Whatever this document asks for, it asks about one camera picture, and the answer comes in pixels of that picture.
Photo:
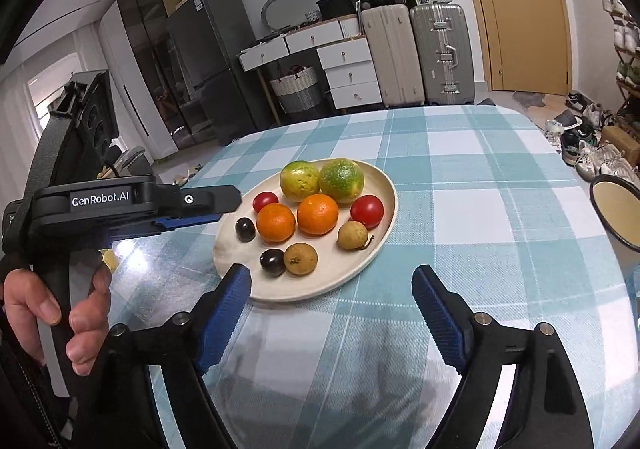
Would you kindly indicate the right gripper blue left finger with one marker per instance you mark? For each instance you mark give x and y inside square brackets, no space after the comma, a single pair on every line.
[216,314]

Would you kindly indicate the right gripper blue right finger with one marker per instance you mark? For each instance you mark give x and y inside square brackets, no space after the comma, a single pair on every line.
[447,316]

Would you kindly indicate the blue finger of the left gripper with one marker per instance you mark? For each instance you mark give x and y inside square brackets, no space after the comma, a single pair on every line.
[178,202]
[171,224]

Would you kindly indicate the dark purple plum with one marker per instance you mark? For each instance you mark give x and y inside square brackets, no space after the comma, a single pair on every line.
[272,262]

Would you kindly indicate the round brown longan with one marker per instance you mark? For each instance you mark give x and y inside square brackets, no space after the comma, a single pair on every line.
[300,259]

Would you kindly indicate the brown longan with stem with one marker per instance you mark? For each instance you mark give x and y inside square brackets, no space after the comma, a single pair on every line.
[354,236]

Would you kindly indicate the person's left hand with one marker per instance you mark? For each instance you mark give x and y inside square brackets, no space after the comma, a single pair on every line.
[27,299]

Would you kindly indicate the small dark plum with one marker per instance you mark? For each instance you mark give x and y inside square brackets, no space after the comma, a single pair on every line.
[245,229]

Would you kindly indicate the small red tomato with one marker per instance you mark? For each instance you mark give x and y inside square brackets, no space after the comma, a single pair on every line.
[263,199]

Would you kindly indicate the left orange mandarin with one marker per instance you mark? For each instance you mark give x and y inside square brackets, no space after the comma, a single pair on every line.
[275,223]

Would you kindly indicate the orange mandarin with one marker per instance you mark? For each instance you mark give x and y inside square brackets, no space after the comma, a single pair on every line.
[275,223]
[317,214]

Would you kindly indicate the yellow-green citrus fruit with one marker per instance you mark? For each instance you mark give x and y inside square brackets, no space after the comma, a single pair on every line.
[298,180]

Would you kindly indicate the cream oval plate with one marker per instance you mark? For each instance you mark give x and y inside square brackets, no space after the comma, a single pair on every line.
[335,265]

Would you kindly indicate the right orange mandarin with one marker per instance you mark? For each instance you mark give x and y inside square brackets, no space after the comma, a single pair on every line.
[317,214]

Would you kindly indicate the teal plaid tablecloth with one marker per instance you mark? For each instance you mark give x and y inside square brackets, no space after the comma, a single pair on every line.
[486,202]

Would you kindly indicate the green citrus fruit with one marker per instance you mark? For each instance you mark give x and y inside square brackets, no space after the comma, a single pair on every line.
[342,180]

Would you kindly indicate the woven laundry basket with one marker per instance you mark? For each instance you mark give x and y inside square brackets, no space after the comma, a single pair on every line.
[299,90]

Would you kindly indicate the black refrigerator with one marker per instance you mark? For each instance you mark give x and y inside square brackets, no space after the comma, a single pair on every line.
[209,36]

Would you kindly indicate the white drawer desk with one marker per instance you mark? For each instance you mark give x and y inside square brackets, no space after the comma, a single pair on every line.
[339,53]

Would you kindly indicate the dark glass cabinet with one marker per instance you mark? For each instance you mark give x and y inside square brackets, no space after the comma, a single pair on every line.
[146,26]

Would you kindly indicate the round stool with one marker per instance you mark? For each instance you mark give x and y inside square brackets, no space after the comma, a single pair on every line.
[616,202]

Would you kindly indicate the beige suitcase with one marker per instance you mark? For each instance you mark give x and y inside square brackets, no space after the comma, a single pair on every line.
[393,50]

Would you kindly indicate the silver suitcase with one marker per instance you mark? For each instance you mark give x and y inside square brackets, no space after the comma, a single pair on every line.
[445,53]

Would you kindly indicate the wooden door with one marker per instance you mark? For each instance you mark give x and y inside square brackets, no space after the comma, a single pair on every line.
[525,45]

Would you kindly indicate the wooden shoe rack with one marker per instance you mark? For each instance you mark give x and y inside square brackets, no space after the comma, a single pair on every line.
[626,46]

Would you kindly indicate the oval mirror frame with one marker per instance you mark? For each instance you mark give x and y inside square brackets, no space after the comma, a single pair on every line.
[278,14]

